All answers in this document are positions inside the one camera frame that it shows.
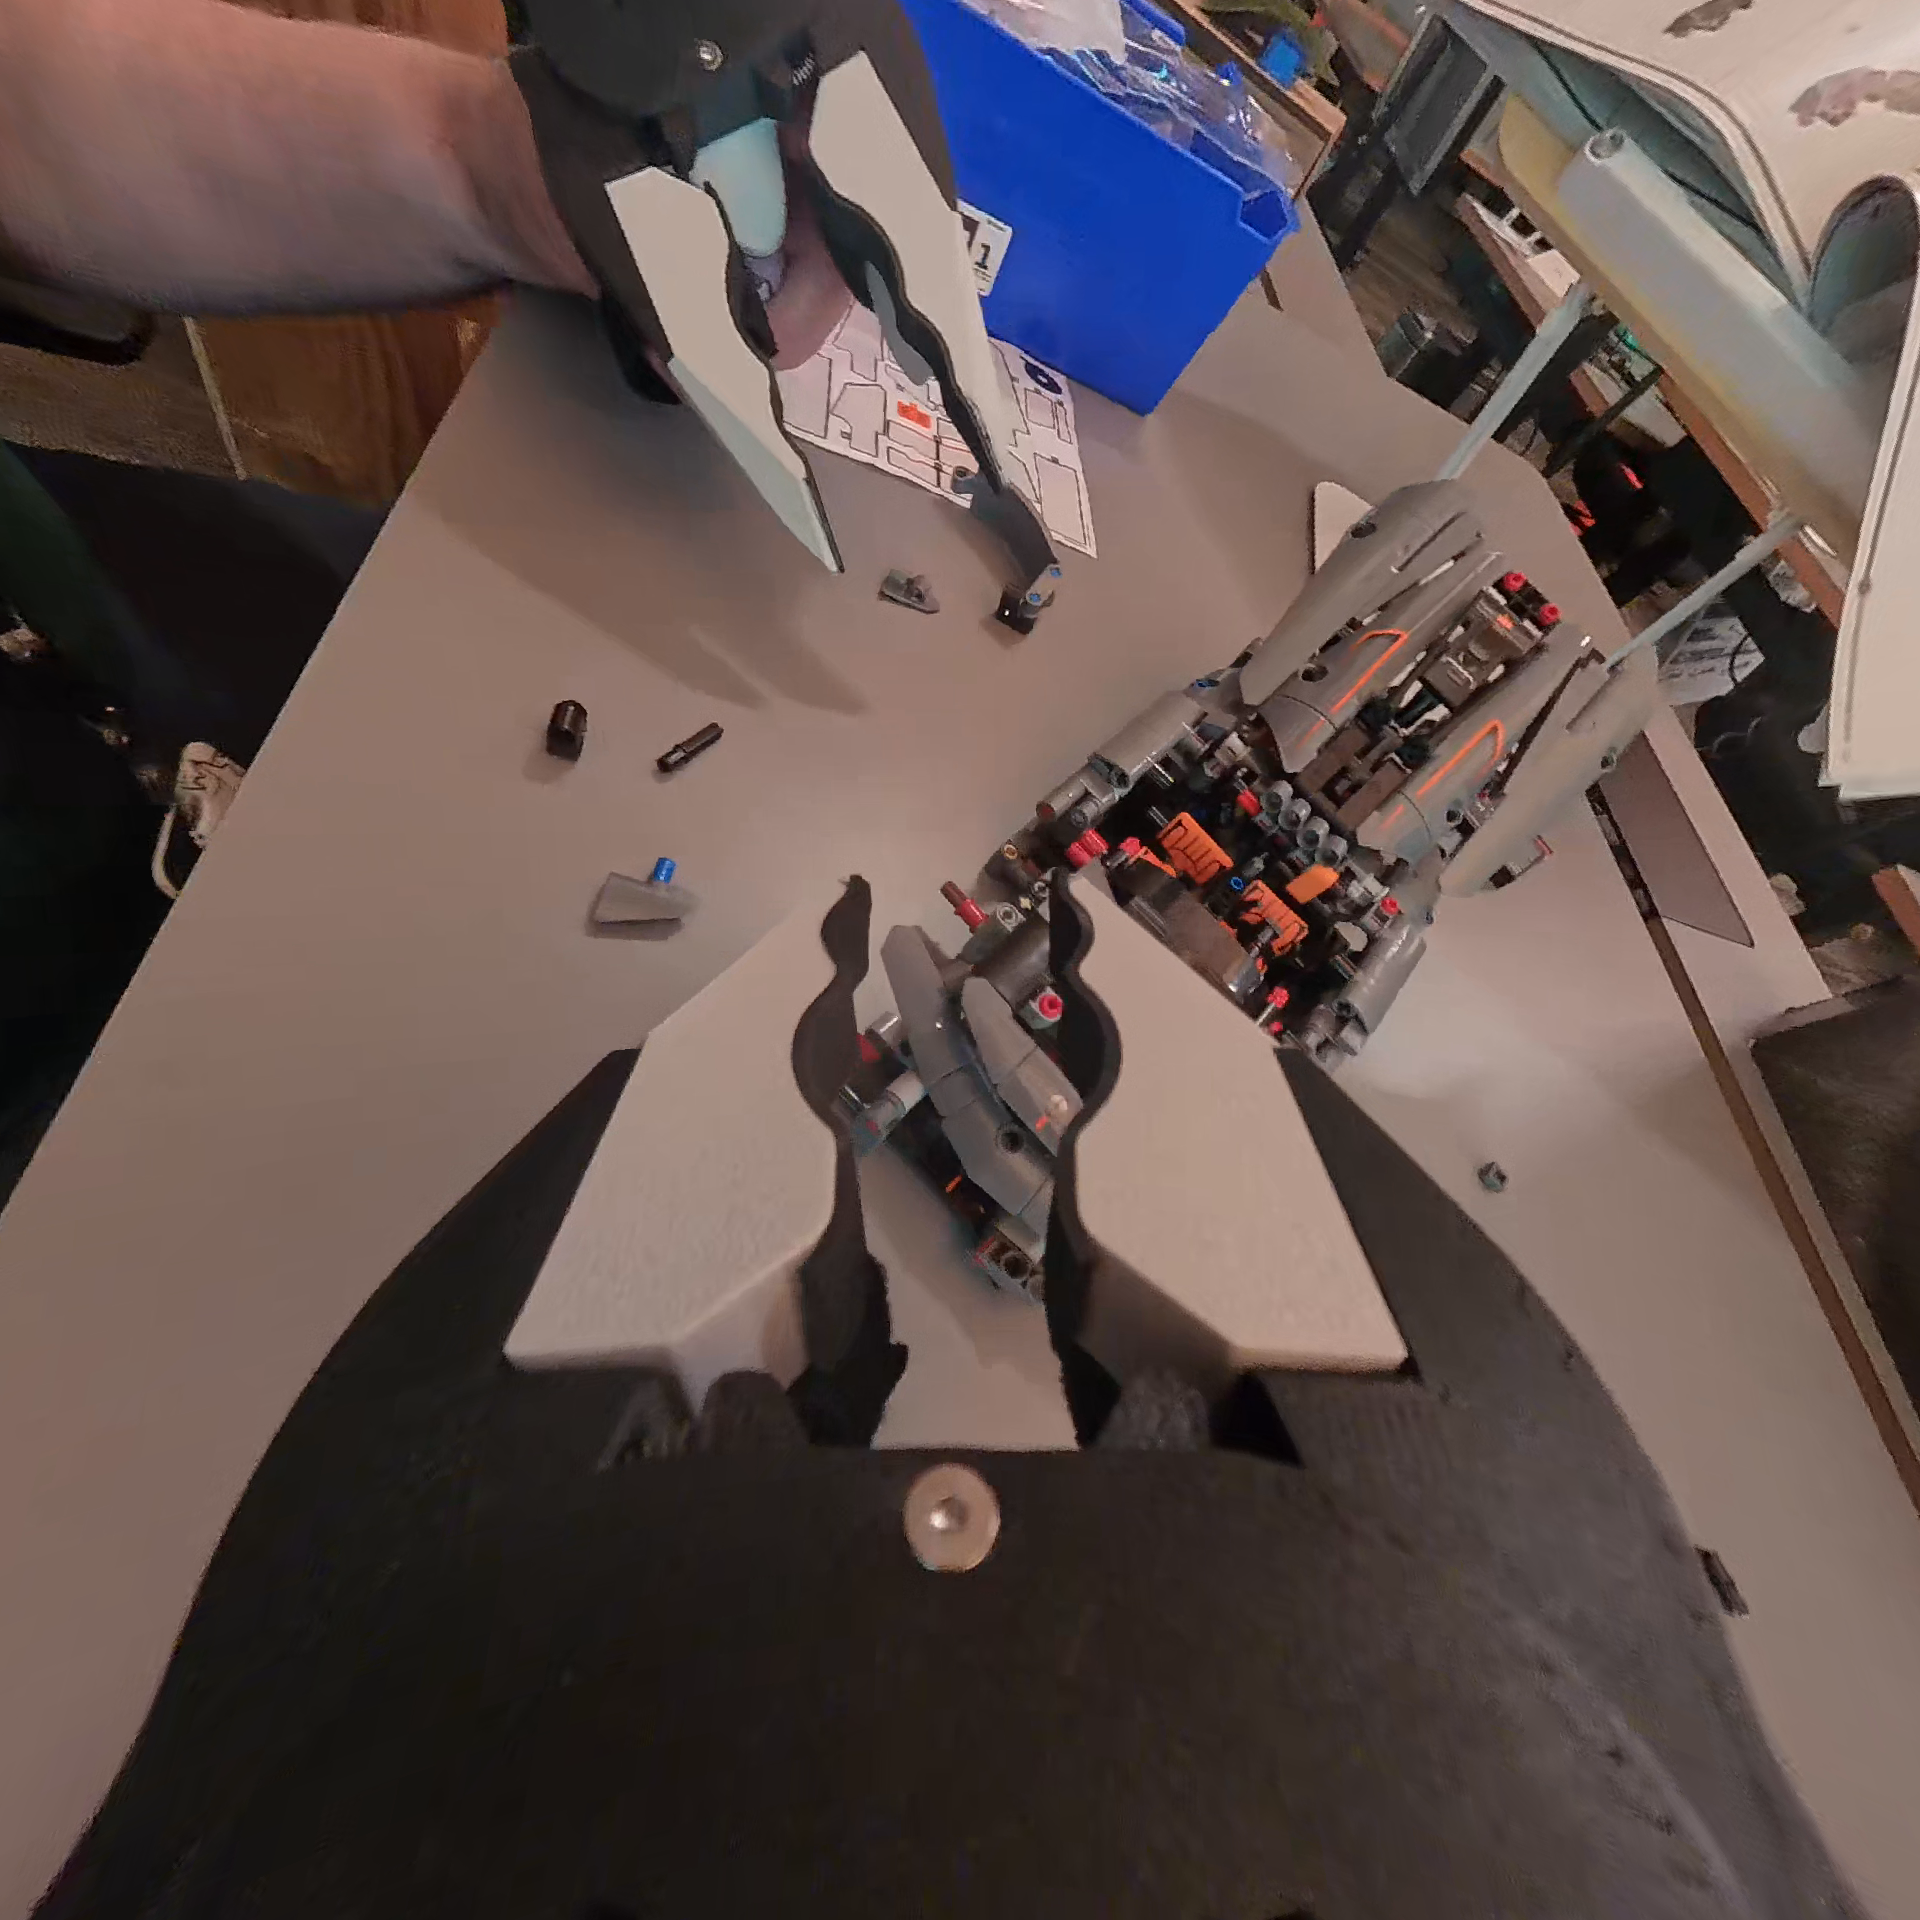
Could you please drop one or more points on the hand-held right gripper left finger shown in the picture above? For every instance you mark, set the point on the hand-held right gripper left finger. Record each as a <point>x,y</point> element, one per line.
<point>673,1201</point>

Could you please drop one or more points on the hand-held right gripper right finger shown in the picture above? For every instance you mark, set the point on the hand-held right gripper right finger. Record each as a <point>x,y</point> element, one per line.
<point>1229,1201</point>

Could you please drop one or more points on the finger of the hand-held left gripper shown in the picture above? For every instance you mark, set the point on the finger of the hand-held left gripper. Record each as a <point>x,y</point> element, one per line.
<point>689,287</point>
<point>921,287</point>

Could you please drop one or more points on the dark grey curved lego panel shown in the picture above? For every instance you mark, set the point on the dark grey curved lego panel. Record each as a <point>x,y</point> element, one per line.
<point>1021,539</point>

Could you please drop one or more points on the grey lego beam blue pins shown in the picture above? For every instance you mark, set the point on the grey lego beam blue pins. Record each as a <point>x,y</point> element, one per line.
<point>638,907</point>

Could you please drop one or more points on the grey lego car model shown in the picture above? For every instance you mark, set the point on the grey lego car model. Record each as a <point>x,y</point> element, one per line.
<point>1351,721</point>

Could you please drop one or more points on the person's left forearm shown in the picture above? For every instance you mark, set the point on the person's left forearm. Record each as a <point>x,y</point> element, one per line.
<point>269,152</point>

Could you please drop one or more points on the small grey lego piece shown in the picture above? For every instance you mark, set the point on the small grey lego piece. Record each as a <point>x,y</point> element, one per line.
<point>911,593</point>

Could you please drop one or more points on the black lego pin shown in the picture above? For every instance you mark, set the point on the black lego pin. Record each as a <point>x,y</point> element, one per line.
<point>689,745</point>

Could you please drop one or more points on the black round lego piece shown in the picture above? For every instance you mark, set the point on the black round lego piece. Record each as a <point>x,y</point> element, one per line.
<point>567,730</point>

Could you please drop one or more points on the lego instruction booklet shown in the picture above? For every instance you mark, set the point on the lego instruction booklet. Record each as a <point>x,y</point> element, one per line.
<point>1678,78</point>

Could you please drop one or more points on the person's left hand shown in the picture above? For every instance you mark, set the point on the person's left hand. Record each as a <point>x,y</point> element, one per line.
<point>794,303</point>

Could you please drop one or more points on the white sticker sheet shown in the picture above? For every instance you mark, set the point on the white sticker sheet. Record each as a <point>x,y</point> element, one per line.
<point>870,437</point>

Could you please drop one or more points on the blue plastic bin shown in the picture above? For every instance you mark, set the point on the blue plastic bin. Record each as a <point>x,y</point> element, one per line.
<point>1094,255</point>

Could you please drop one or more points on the clear plastic bags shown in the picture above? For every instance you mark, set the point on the clear plastic bags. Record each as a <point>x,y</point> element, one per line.
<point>1187,107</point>

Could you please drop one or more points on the black plastic clip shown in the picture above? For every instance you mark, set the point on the black plastic clip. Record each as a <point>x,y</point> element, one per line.
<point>1723,1583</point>

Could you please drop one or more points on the pale book stand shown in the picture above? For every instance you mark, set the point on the pale book stand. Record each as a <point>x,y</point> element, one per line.
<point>1695,287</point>

